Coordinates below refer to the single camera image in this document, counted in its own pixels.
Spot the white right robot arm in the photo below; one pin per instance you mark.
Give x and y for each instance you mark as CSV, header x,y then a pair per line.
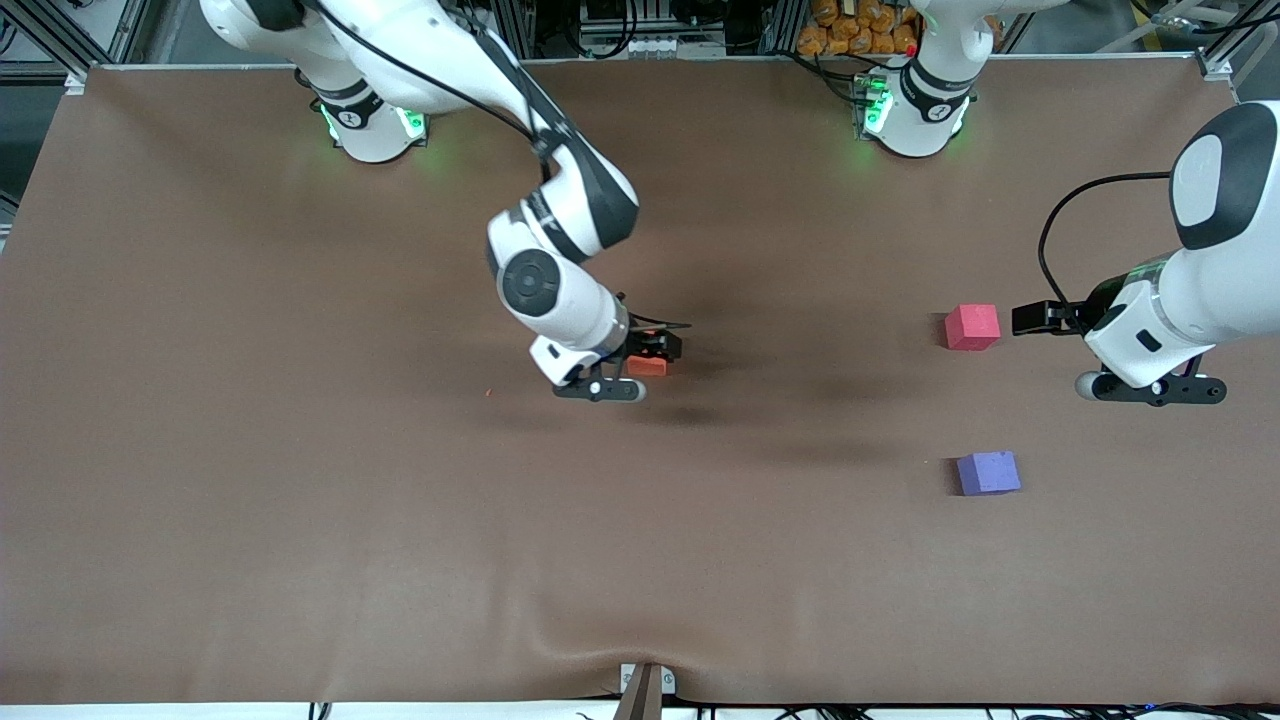
x,y
555,285

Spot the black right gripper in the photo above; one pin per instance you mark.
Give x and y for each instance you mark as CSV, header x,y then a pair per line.
x,y
647,346

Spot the purple foam block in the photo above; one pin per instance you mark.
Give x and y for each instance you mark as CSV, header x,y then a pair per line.
x,y
988,473

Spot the bag of orange snacks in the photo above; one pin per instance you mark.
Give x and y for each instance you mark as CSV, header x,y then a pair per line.
x,y
860,28

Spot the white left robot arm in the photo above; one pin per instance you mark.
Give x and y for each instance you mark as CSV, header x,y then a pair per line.
x,y
1200,290

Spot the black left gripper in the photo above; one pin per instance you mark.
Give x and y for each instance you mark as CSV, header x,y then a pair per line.
x,y
1096,297

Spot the brown table mat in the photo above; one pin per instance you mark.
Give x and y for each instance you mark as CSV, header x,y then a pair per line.
x,y
640,560

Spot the orange foam block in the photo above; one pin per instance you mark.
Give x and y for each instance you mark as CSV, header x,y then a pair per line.
x,y
648,367

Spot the metal camera post bracket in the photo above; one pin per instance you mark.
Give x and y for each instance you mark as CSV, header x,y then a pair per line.
x,y
645,690

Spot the white terminal block row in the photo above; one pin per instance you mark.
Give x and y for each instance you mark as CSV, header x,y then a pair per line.
x,y
655,45

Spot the pink foam block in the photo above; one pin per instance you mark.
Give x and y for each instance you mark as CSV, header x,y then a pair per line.
x,y
972,327

